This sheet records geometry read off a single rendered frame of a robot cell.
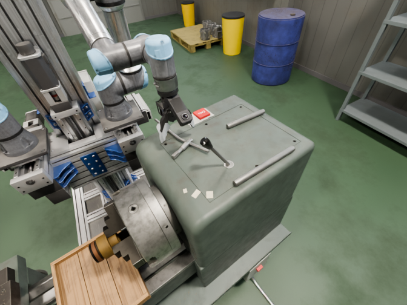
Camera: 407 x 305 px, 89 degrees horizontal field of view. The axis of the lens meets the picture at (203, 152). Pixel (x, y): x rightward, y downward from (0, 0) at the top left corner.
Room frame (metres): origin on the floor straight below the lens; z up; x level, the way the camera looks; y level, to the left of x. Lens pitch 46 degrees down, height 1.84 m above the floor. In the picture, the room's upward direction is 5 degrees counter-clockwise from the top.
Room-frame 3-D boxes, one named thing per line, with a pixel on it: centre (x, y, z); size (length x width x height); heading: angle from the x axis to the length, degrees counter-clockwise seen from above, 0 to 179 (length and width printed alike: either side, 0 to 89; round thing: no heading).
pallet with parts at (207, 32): (5.76, -0.09, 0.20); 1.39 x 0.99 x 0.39; 26
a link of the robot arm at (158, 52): (0.64, 0.10, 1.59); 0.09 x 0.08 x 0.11; 29
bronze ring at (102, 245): (0.30, 0.38, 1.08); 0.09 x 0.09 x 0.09; 32
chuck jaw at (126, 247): (0.26, 0.27, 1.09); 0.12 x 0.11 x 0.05; 32
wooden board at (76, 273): (0.24, 0.48, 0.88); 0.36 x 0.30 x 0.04; 32
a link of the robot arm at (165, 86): (0.64, 0.10, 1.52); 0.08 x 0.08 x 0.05
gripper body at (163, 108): (0.65, 0.11, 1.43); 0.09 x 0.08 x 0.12; 32
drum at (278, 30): (3.51, -1.33, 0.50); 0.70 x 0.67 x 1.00; 116
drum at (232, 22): (4.81, -0.84, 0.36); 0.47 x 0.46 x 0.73; 26
